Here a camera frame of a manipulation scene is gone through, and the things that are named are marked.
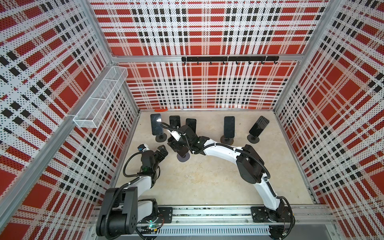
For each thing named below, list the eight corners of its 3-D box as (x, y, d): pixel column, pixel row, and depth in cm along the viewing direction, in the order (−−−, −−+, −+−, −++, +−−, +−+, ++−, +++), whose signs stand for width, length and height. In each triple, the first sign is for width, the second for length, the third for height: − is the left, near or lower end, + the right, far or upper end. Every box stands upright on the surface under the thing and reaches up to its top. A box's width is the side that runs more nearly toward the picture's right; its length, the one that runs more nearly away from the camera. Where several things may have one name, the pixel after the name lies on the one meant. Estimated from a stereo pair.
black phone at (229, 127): (222, 142, 103) (225, 127, 91) (221, 131, 109) (224, 116, 97) (232, 142, 103) (236, 127, 91) (230, 131, 109) (234, 116, 97)
